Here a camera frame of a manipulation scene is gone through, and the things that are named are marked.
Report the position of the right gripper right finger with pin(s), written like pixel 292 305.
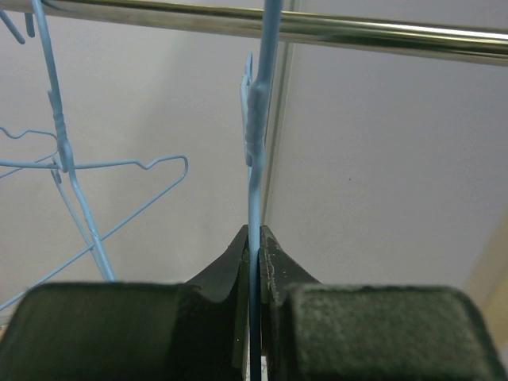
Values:
pixel 317 331

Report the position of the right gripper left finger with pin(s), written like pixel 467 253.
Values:
pixel 196 330

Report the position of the blue wire hanger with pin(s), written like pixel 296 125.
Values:
pixel 24 93
pixel 71 166
pixel 255 102

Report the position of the metal hanging rod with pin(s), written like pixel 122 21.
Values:
pixel 445 42

